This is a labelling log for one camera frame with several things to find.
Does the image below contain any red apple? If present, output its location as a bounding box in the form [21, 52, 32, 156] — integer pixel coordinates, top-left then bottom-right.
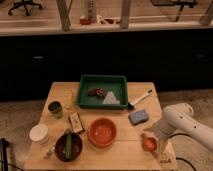
[143, 138, 157, 151]

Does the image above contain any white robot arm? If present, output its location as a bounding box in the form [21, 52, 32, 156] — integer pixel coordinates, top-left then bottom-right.
[152, 103, 213, 155]

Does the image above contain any red bowl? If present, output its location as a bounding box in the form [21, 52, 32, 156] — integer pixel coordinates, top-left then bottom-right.
[88, 118, 117, 148]

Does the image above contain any dark brown bowl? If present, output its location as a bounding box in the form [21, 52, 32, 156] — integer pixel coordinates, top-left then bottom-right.
[55, 133, 82, 162]

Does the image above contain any blue sponge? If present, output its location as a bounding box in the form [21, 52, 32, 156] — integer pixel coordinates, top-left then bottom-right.
[128, 110, 149, 125]

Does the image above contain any clear plastic bag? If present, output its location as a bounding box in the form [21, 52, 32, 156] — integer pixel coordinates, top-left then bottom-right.
[103, 91, 120, 105]

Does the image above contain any green plastic tray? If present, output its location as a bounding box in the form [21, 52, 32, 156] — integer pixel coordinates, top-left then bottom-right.
[76, 75, 128, 110]

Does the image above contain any dark grapes bunch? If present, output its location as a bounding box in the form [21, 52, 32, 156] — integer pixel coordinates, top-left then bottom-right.
[88, 88, 106, 98]

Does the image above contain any small brown box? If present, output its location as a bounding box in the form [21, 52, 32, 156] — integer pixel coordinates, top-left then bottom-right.
[68, 113, 84, 133]

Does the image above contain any green cucumber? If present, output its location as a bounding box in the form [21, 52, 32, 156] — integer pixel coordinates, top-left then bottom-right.
[65, 133, 72, 160]

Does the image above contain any dark green cup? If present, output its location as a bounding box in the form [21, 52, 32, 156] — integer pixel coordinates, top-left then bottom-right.
[48, 101, 63, 118]

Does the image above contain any white paper cup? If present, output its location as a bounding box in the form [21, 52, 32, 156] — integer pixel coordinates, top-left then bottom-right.
[29, 124, 49, 144]

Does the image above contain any red object on shelf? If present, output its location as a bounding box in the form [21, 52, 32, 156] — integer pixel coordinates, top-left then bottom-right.
[80, 18, 92, 25]

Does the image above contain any black stand at left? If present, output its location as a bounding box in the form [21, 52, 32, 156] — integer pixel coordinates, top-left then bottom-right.
[0, 138, 8, 171]

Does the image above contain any black office chair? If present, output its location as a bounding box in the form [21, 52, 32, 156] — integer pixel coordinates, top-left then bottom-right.
[8, 0, 43, 16]

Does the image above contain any black floor cable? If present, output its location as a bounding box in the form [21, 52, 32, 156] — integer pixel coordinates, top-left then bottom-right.
[169, 132, 213, 171]

